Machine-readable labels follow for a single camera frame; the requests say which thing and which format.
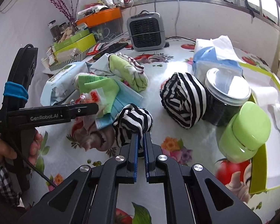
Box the red snack packet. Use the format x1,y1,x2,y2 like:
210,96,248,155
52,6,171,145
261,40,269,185
70,88,107,131

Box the small black white striped sock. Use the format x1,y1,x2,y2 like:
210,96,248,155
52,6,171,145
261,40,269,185
112,104,153,150

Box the large black white striped roll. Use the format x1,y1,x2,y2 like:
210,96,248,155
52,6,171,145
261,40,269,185
160,72,207,129

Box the blue face mask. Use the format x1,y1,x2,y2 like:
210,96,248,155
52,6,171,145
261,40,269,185
95,80,143,130

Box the green white cloth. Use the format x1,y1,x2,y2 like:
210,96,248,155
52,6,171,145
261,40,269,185
108,53,149,92

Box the wet wipes pack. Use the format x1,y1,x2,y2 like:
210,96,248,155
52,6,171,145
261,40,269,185
40,62,88,106

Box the lime green cardboard box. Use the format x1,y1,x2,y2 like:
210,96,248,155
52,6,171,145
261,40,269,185
240,62,280,194

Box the green plastic jar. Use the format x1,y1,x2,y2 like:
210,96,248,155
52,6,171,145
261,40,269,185
218,101,271,163

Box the green gift boxes stack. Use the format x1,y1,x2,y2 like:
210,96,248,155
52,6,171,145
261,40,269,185
49,33,97,71

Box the dark jar clear lid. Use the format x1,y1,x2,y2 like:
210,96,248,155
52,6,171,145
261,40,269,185
202,68,251,126

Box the black tablet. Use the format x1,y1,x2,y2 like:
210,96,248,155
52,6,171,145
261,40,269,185
92,43,128,61

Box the dried purple flower branches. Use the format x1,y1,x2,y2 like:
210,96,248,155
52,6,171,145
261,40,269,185
38,0,85,27

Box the orange lidded storage box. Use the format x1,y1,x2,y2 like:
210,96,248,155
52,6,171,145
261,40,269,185
75,7,123,42

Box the blue tissue pack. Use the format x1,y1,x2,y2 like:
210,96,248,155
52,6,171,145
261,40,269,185
192,35,243,83

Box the grey space heater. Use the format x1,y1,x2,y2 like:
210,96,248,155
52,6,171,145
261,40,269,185
127,11,166,52

